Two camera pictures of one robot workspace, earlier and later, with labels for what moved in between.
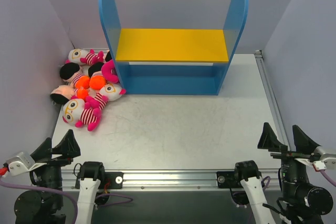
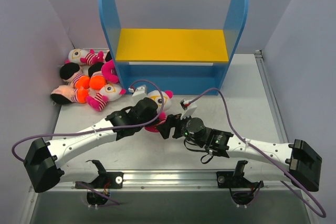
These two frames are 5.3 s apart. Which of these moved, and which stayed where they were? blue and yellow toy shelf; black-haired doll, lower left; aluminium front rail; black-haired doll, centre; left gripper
Moved: left gripper
Stayed: black-haired doll, centre; black-haired doll, lower left; blue and yellow toy shelf; aluminium front rail
